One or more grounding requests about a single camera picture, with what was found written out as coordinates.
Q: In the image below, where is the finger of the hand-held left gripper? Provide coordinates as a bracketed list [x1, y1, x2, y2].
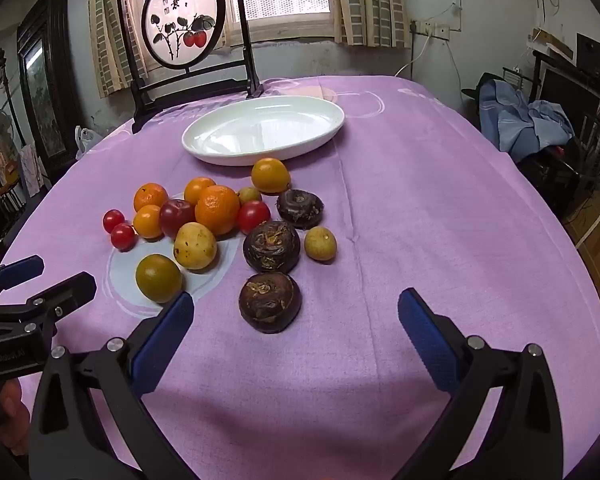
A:
[0, 272, 97, 347]
[0, 255, 46, 306]

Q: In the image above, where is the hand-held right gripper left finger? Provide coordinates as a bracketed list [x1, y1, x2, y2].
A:
[28, 290, 201, 480]

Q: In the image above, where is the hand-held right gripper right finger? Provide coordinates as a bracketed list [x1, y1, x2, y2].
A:
[395, 287, 566, 480]

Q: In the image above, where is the red cherry tomato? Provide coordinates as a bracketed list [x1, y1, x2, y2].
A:
[237, 200, 272, 236]
[110, 223, 137, 251]
[102, 209, 126, 234]

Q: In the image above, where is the orange cherry tomato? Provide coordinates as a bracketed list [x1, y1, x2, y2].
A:
[132, 204, 164, 240]

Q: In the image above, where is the dark brown water chestnut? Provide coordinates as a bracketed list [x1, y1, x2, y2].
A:
[243, 220, 301, 274]
[238, 271, 302, 334]
[276, 189, 325, 231]

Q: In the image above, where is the large orange mandarin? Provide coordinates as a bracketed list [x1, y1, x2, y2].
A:
[195, 185, 242, 237]

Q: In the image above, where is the small yellow round fruit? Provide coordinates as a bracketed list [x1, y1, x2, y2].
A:
[304, 226, 338, 262]

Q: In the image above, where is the white oval plate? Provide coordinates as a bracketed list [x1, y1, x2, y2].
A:
[181, 96, 346, 167]

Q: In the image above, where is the person's left hand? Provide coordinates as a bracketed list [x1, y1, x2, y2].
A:
[0, 377, 32, 457]

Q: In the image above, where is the green-yellow citrus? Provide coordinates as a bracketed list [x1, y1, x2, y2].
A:
[135, 254, 183, 304]

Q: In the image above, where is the yellow spotted fruit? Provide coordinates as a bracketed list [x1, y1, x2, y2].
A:
[173, 222, 218, 272]

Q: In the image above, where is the dark red plum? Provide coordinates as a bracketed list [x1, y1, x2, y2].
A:
[159, 199, 197, 240]

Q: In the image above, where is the electric fan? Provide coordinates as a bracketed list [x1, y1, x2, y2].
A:
[0, 110, 18, 161]

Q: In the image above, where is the white plastic bag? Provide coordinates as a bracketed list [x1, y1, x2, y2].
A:
[75, 126, 103, 161]

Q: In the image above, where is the black framed picture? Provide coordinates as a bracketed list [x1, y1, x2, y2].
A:
[16, 0, 83, 183]

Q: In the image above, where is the yellow-orange citrus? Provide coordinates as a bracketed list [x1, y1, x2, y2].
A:
[251, 157, 292, 195]

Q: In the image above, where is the blue cloth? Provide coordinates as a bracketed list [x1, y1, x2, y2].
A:
[480, 79, 576, 163]

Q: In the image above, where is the beige checked curtain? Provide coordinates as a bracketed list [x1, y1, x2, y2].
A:
[89, 0, 151, 98]
[330, 0, 412, 50]

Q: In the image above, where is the black monitor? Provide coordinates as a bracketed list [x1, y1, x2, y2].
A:
[537, 57, 600, 131]

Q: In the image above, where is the round painted screen on stand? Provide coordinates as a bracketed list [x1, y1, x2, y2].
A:
[116, 0, 266, 135]

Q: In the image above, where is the black speaker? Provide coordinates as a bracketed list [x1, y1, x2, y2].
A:
[576, 33, 600, 81]

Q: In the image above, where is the white cable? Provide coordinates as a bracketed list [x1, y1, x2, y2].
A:
[394, 35, 431, 78]

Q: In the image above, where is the wall socket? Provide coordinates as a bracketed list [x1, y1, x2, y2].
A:
[410, 20, 451, 41]

